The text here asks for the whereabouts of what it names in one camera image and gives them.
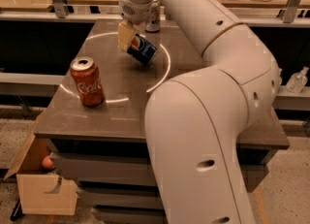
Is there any grey drawer cabinet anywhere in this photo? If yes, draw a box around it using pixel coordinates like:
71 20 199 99
34 19 291 224

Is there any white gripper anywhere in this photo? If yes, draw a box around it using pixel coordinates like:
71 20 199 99
117 0 152 51

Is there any silver soda can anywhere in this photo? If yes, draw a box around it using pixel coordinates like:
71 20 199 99
144 0 161 33

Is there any blue Pepsi can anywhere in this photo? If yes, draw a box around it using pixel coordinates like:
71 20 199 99
127 34 157 66

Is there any right metal bracket post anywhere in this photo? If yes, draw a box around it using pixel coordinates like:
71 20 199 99
276 0 310 24

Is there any cardboard box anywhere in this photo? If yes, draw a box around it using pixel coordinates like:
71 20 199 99
5 114 78 215

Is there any clear sanitizer bottle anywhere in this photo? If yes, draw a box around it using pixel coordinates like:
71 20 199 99
286 67 309 93

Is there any orange ball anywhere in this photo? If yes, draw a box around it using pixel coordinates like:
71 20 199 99
42 156 55 171

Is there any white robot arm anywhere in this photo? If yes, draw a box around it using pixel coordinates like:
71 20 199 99
119 0 279 224

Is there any red Coca-Cola can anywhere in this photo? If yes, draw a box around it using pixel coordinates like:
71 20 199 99
70 56 105 107

